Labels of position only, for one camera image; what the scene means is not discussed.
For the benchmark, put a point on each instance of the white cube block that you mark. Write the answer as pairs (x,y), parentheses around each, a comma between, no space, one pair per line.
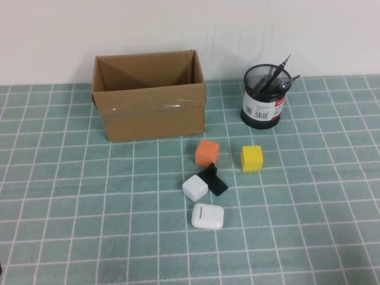
(195,188)

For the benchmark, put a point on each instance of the black L-shaped bracket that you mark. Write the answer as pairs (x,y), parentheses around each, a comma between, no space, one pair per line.
(218,185)

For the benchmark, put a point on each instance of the thin black flexible shaft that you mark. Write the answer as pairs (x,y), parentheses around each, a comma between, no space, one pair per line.
(280,68)

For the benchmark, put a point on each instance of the orange foam block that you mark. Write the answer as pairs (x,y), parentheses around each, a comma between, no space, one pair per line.
(207,153)

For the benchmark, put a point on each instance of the brown cardboard box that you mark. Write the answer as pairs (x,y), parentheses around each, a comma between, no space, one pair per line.
(154,115)

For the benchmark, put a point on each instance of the yellow foam block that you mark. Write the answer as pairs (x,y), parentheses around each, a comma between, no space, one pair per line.
(251,158)

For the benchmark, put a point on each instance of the white earbuds case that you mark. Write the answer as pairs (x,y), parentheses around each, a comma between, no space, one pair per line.
(207,216)

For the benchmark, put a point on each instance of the black mesh pen holder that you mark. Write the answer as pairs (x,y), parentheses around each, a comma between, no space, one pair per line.
(262,110)

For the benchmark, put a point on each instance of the green grid tablecloth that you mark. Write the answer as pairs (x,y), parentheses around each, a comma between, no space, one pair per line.
(59,193)

